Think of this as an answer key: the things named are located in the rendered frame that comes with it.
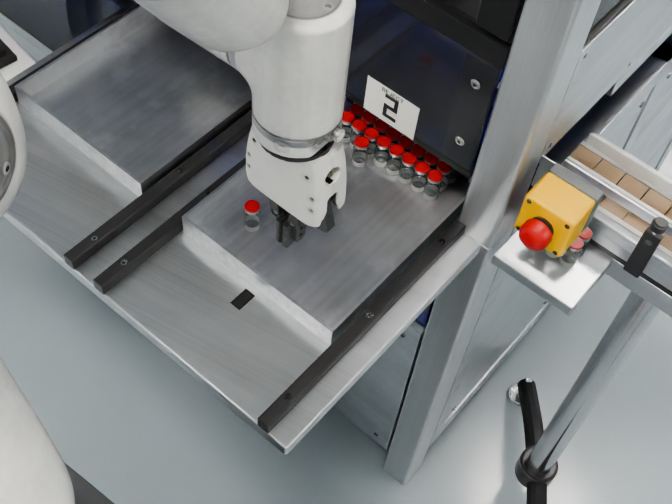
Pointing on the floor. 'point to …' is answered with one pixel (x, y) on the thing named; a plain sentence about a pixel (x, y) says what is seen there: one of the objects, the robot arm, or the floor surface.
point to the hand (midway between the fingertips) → (290, 225)
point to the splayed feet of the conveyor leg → (526, 394)
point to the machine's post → (492, 207)
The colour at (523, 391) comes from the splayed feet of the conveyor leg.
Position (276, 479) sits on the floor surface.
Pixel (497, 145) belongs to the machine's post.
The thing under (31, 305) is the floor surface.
